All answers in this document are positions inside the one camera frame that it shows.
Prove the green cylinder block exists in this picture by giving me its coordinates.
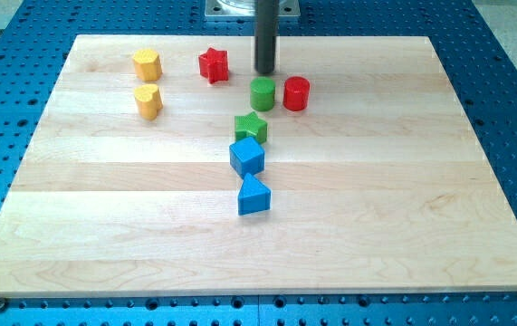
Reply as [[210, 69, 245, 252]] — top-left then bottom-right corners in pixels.
[[250, 77, 276, 111]]

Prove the red cylinder block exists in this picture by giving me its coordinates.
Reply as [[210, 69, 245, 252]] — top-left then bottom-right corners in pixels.
[[282, 76, 311, 111]]

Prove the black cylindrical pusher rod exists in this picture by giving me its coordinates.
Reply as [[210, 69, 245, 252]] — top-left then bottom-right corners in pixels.
[[254, 0, 279, 75]]

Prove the blue perforated table plate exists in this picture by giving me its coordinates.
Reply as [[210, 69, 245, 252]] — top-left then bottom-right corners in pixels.
[[0, 1, 517, 325]]

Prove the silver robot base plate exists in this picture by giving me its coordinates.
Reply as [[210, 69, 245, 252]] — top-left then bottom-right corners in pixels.
[[204, 0, 301, 21]]

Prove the blue cube block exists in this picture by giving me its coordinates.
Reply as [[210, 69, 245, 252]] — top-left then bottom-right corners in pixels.
[[229, 137, 265, 178]]

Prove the green star block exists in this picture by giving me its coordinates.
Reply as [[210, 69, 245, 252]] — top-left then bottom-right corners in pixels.
[[235, 112, 268, 144]]

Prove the blue triangle block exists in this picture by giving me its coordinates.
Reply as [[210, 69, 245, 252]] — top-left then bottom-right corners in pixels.
[[237, 173, 272, 216]]

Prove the red star block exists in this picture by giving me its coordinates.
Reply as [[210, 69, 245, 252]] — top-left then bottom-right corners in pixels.
[[198, 47, 229, 84]]

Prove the yellow heart block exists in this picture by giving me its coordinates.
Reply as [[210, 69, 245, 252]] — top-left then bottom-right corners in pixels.
[[133, 84, 163, 120]]

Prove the yellow hexagon block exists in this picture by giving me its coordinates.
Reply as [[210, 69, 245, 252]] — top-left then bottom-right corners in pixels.
[[132, 49, 162, 82]]

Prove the light wooden board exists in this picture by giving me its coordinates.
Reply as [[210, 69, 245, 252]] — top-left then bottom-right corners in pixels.
[[0, 34, 517, 298]]

